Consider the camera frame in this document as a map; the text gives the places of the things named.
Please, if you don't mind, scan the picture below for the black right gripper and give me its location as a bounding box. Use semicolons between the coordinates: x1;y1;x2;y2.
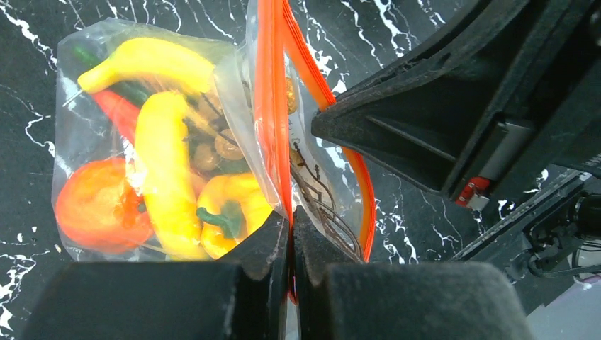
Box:
311;1;600;209

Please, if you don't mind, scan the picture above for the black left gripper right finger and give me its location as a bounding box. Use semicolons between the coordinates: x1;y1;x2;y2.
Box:
293;208;533;339

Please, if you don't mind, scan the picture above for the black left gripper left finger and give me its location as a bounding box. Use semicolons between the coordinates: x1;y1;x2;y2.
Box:
22;213;289;339

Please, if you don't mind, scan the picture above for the yellow toy pepper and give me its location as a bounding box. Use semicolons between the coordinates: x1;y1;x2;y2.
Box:
196;172;272;259

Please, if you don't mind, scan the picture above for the brown twig nut cluster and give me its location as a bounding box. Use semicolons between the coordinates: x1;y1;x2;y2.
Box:
185;77;365;261

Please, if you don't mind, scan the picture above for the clear zip bag orange zipper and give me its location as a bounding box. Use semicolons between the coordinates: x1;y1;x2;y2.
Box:
52;1;376;263

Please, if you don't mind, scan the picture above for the orange toy fruit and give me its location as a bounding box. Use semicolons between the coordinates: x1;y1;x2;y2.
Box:
55;157;154;254

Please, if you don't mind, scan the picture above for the yellow toy banana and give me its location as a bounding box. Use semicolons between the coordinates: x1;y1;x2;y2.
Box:
134;91;209;260
77;37;215;95

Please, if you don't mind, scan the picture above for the orange toy carrot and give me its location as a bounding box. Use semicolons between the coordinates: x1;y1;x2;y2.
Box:
91;90;140;143

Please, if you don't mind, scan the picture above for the green toy cucumber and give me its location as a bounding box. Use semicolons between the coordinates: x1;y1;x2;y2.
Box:
72;44;151;108

